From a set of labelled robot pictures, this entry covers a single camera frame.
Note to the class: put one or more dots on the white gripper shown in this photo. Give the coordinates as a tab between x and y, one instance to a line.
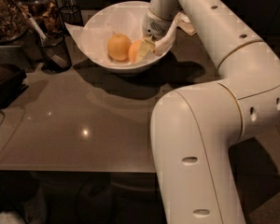
156	28

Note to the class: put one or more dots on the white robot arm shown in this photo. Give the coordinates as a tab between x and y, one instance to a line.
193	127

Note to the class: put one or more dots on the white ceramic bowl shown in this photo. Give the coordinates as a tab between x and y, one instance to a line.
115	19

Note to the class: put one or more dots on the white paper bowl liner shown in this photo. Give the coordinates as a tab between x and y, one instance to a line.
90	38

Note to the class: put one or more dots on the round orange fruit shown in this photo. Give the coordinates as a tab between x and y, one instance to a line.
118	47

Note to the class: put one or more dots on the folded beige napkin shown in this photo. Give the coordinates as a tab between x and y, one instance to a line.
184	24

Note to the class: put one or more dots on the black mesh cup rear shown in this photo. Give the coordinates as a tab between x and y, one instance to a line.
71	15

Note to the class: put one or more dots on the black mesh cup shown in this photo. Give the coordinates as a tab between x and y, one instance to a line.
66	50
71	15

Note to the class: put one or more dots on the silver serving spoon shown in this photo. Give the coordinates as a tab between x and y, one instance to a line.
42	36

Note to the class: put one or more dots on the black mesh cup front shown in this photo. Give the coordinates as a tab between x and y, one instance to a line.
66	50

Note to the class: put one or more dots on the glass jar of snacks right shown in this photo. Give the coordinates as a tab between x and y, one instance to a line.
43	10

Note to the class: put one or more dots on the glass jar of snacks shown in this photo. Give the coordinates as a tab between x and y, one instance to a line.
12	23
43	10

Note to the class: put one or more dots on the glass jar of snacks left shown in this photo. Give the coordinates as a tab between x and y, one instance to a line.
12	23

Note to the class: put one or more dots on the dark brown tray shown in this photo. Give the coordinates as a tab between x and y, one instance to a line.
11	83

